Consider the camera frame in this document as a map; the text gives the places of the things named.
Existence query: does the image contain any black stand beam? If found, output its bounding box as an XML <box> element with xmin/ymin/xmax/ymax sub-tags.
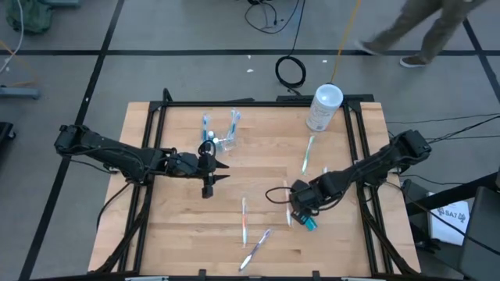
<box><xmin>405</xmin><ymin>171</ymin><xmax>500</xmax><ymax>216</ymax></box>

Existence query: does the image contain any orange toothbrush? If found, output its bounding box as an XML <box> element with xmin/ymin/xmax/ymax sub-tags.
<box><xmin>241</xmin><ymin>196</ymin><xmax>249</xmax><ymax>247</ymax></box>
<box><xmin>283</xmin><ymin>179</ymin><xmax>294</xmax><ymax>228</ymax></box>

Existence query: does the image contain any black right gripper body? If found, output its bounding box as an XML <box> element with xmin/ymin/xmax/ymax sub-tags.
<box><xmin>289</xmin><ymin>178</ymin><xmax>333</xmax><ymax>215</ymax></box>

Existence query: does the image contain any black coiled floor cable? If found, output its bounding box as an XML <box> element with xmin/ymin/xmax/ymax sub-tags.
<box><xmin>274</xmin><ymin>0</ymin><xmax>308</xmax><ymax>97</ymax></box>

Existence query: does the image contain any black cart wheel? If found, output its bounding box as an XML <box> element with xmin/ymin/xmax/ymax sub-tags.
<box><xmin>0</xmin><ymin>121</ymin><xmax>16</xmax><ymax>144</ymax></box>

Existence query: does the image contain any black power cable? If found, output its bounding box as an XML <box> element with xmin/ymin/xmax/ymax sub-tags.
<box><xmin>386</xmin><ymin>112</ymin><xmax>500</xmax><ymax>125</ymax></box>
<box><xmin>427</xmin><ymin>125</ymin><xmax>500</xmax><ymax>144</ymax></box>

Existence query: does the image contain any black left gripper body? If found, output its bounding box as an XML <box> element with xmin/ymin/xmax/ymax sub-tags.
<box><xmin>168</xmin><ymin>151</ymin><xmax>218</xmax><ymax>199</ymax></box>

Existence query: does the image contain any green bag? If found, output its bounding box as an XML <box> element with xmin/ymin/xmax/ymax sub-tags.
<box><xmin>5</xmin><ymin>0</ymin><xmax>54</xmax><ymax>34</ymax></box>

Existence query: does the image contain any black loose floor cable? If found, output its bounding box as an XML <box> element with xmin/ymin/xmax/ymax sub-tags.
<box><xmin>244</xmin><ymin>0</ymin><xmax>302</xmax><ymax>35</ymax></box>

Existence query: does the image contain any purple toothbrush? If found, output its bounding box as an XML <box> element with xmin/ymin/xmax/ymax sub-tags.
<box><xmin>237</xmin><ymin>228</ymin><xmax>273</xmax><ymax>272</ymax></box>

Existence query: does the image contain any white wipes canister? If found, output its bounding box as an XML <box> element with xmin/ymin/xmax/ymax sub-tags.
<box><xmin>305</xmin><ymin>83</ymin><xmax>345</xmax><ymax>133</ymax></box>

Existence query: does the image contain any white cable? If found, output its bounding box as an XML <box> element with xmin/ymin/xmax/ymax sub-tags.
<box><xmin>0</xmin><ymin>0</ymin><xmax>25</xmax><ymax>75</ymax></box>

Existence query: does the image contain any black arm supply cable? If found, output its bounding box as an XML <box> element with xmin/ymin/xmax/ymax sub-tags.
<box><xmin>95</xmin><ymin>181</ymin><xmax>132</xmax><ymax>232</ymax></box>

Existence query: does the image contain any hanging yellow cable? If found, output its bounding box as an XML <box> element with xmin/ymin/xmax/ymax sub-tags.
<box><xmin>330</xmin><ymin>0</ymin><xmax>363</xmax><ymax>85</ymax></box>

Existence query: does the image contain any black aluminium table frame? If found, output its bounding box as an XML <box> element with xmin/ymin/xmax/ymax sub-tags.
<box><xmin>93</xmin><ymin>88</ymin><xmax>420</xmax><ymax>276</ymax></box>

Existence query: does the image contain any person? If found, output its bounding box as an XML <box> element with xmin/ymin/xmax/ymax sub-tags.
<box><xmin>354</xmin><ymin>0</ymin><xmax>489</xmax><ymax>69</ymax></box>

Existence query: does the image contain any dark grey cabinet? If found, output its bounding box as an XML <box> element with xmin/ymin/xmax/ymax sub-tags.
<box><xmin>459</xmin><ymin>186</ymin><xmax>500</xmax><ymax>281</ymax></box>

